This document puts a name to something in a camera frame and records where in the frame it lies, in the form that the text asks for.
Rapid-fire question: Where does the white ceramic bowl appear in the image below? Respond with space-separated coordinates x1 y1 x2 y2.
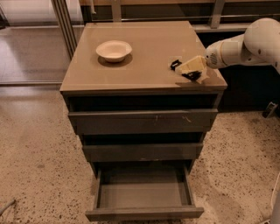
95 40 132 63

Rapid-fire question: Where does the grey middle drawer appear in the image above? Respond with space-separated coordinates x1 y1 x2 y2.
82 143 203 162

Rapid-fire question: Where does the grey metal railing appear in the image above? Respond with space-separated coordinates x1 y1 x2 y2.
78 0 280 32

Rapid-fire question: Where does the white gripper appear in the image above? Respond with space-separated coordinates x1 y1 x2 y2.
175 41 226 84

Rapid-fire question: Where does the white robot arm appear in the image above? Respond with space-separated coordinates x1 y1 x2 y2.
170 18 280 81

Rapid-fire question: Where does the grey top drawer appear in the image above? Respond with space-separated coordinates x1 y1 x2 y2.
68 109 218 135

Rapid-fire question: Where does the white cable with plug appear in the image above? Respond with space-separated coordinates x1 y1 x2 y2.
261 171 280 224

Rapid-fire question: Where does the grey drawer cabinet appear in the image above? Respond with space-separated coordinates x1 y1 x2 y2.
59 20 228 178

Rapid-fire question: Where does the grey metal frame post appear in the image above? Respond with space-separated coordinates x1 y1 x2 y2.
51 0 77 59

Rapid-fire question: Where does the black rxbar chocolate bar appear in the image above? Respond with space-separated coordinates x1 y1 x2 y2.
170 59 201 81

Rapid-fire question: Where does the grey open bottom drawer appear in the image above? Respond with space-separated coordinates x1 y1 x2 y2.
86 161 204 221

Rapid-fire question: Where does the grey cable on floor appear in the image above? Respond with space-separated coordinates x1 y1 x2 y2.
0 199 17 217

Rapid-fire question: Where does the black caster wheel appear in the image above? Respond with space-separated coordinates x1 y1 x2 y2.
262 101 278 118

